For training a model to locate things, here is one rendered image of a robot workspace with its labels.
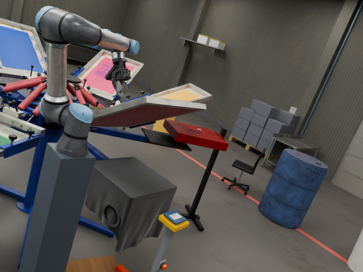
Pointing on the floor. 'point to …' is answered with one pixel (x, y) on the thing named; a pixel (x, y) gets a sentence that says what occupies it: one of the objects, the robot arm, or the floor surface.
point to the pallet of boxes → (263, 127)
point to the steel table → (293, 141)
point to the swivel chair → (244, 171)
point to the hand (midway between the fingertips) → (119, 95)
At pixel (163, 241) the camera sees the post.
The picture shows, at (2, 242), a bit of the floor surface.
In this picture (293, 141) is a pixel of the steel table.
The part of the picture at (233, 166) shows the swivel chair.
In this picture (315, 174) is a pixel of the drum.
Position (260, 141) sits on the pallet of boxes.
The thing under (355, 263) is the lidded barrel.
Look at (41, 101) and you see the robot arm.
